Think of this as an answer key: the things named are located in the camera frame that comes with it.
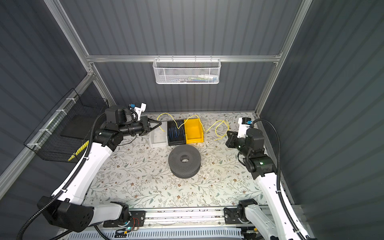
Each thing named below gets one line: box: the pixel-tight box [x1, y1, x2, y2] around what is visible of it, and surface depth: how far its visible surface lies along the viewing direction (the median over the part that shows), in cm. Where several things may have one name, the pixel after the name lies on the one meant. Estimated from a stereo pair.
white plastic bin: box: [149, 121, 168, 148], surface depth 101 cm
